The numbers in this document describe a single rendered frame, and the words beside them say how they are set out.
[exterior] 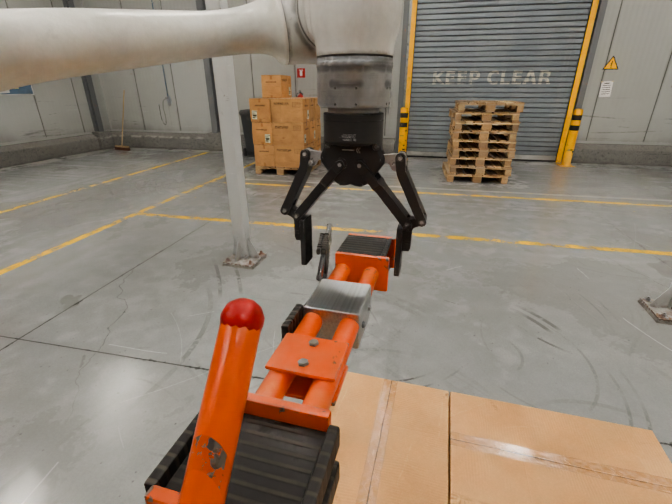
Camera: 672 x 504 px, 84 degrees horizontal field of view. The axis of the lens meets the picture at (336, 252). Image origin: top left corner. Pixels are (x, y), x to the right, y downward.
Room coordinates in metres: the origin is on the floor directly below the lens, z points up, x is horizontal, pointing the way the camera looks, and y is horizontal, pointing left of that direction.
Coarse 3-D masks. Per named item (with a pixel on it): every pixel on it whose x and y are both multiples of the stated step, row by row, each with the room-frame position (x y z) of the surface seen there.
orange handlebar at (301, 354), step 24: (288, 336) 0.29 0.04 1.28; (312, 336) 0.31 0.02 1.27; (336, 336) 0.30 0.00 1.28; (288, 360) 0.26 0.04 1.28; (312, 360) 0.26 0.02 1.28; (336, 360) 0.26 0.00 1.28; (264, 384) 0.23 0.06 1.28; (288, 384) 0.24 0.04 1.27; (312, 384) 0.24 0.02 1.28; (336, 384) 0.24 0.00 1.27
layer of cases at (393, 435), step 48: (384, 384) 1.02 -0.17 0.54; (384, 432) 0.82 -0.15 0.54; (432, 432) 0.82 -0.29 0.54; (480, 432) 0.82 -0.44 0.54; (528, 432) 0.82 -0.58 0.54; (576, 432) 0.82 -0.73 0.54; (624, 432) 0.82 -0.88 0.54; (384, 480) 0.67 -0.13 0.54; (432, 480) 0.67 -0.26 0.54; (480, 480) 0.67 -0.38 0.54; (528, 480) 0.67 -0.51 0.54; (576, 480) 0.67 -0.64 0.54; (624, 480) 0.67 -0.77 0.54
